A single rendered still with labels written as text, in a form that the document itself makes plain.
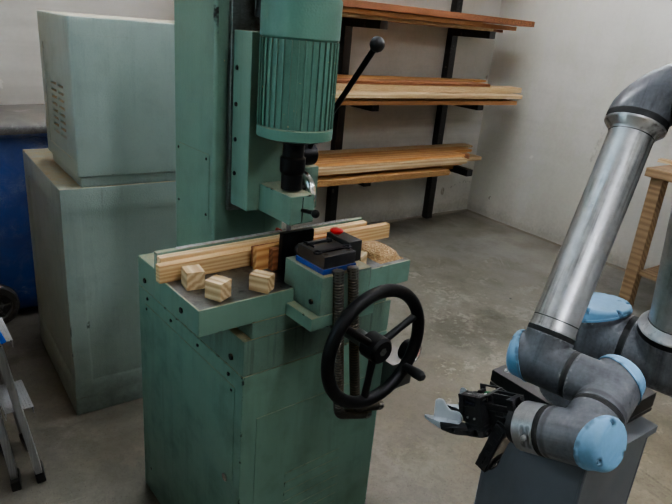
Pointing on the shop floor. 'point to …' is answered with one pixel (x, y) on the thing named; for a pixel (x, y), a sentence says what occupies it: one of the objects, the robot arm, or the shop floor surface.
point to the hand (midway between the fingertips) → (440, 414)
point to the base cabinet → (244, 425)
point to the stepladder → (18, 399)
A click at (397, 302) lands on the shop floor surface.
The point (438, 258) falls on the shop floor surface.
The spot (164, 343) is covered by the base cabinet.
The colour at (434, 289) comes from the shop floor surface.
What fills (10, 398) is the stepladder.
